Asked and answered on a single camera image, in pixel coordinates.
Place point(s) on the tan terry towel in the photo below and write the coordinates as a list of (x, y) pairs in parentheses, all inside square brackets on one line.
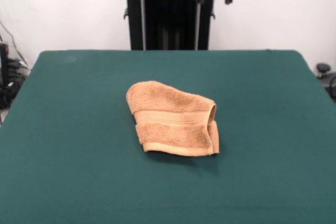
[(168, 129)]

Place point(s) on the black chair caster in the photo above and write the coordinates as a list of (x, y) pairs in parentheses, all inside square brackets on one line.
[(323, 68)]

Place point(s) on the black chair base leg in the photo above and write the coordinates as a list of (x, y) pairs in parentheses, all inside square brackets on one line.
[(331, 82)]

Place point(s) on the black power strip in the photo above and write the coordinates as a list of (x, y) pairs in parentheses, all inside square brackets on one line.
[(15, 70)]

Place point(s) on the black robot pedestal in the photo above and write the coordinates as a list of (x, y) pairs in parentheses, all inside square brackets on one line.
[(170, 11)]

